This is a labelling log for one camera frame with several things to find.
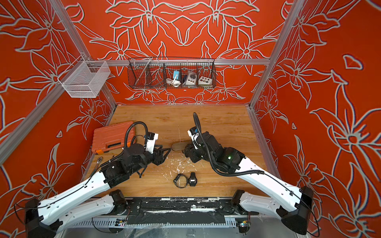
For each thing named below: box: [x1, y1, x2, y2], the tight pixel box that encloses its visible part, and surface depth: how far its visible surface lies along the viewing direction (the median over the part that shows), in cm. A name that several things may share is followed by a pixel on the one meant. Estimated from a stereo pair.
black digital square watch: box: [188, 172, 198, 187], surface depth 81 cm
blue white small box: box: [173, 70, 180, 80], surface depth 85 cm
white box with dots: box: [198, 75, 213, 85], surface depth 96 cm
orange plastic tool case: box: [91, 120, 136, 155], surface depth 97 cm
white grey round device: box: [185, 70, 197, 86], surface depth 93 cm
